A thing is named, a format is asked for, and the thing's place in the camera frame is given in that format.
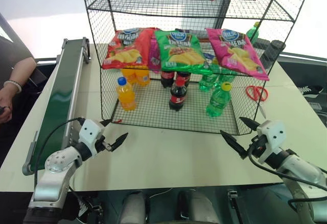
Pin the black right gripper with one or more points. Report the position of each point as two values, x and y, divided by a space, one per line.
257 146

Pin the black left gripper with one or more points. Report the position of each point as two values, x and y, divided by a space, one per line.
101 146

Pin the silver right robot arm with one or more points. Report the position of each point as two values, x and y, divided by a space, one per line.
301 168

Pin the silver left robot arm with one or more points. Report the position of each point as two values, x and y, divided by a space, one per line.
56 163

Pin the person's bare forearm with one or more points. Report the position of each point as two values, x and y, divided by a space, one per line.
21 71

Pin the green conveyor belt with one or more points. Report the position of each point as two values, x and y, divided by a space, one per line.
64 81

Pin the person's bare hand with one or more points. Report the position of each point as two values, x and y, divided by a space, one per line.
7 101

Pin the green soda bottle yellow cap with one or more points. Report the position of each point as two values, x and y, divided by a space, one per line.
253 33
226 78
218 100
206 81

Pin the red scissors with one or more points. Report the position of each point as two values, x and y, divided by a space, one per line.
256 89

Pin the cola bottle red cap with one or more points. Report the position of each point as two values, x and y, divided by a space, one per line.
178 95
184 77
167 78

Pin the pink potato chip bag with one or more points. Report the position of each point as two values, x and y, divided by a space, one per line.
237 53

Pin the black sneaker white print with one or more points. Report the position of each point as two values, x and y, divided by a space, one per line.
310 90

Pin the black shoe white laces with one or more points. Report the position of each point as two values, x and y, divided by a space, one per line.
84 207

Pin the red potato chip bag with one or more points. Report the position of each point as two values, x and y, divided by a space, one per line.
127 50

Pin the black cylinder container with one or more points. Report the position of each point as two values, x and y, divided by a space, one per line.
274 53

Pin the magenta potato chip bag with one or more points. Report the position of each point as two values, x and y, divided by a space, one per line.
154 56

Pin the black and grey rounded shape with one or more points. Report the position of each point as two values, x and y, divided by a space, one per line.
195 207

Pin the green potato chip bag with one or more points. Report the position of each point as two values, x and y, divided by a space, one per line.
182 53

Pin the person's grey shirt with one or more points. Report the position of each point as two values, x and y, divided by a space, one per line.
12 53

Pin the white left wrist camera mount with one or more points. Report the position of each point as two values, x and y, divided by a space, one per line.
89 132

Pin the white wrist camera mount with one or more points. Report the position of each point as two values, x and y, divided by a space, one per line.
89 132
272 131

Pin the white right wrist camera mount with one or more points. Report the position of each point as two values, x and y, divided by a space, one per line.
272 131

